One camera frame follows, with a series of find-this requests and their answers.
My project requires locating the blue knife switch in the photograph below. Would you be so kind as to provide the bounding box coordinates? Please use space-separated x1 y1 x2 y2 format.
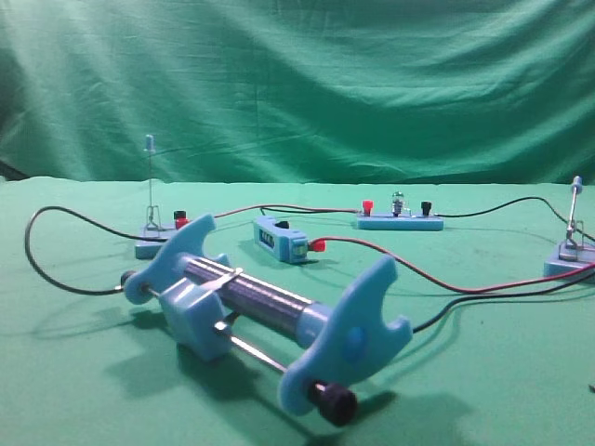
543 176 594 280
135 134 190 259

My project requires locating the blue bulb holder board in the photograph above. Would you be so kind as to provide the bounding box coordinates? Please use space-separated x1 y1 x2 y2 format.
355 190 444 231

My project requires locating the blue battery holder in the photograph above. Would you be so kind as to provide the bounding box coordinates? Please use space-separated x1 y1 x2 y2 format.
253 216 309 264

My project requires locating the blue sliding rheostat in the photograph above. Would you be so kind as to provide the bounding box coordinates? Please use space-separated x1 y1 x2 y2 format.
121 215 413 426

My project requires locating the green backdrop cloth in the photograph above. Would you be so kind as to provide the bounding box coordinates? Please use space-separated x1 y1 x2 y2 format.
1 1 594 184

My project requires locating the red wire battery to switch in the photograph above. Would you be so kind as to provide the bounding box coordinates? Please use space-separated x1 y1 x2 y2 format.
307 236 594 295

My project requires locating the black wire rheostat to switch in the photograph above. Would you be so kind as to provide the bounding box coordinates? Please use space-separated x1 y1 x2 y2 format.
413 281 594 334

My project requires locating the black wire left loop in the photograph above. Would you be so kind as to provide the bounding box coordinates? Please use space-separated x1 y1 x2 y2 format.
24 205 169 295

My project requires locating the black wire bulb to switch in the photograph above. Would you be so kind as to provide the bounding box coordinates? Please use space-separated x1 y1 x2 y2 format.
432 195 594 243

